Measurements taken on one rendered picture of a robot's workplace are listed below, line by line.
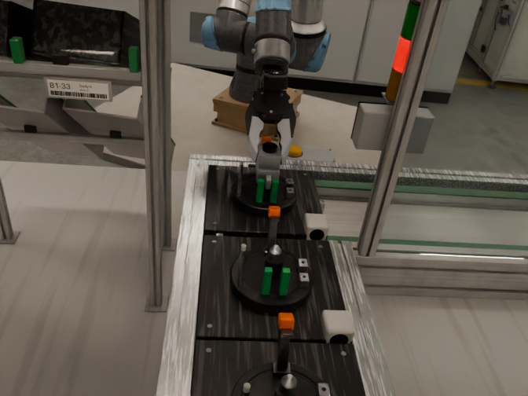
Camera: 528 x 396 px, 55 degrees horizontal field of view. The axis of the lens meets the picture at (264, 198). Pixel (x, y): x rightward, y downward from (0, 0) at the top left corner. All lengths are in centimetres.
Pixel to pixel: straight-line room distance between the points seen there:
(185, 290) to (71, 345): 21
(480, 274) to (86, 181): 92
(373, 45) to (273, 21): 305
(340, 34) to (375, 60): 35
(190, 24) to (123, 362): 336
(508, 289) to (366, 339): 42
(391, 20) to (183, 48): 158
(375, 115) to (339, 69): 330
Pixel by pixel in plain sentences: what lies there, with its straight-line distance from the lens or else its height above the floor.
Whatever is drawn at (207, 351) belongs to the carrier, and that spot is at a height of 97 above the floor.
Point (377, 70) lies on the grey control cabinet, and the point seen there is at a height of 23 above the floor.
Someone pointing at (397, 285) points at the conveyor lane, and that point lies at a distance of 107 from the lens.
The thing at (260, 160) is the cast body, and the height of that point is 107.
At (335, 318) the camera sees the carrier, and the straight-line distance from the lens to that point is 82.
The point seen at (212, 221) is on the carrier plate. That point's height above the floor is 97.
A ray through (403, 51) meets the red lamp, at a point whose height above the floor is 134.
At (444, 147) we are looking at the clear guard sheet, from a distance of 90.
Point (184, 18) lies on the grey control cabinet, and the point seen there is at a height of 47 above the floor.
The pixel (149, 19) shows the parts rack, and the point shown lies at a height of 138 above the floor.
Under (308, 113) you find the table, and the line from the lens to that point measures 173.
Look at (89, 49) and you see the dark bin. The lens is 78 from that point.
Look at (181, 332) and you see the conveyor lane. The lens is 82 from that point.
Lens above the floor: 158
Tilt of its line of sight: 34 degrees down
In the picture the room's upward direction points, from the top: 7 degrees clockwise
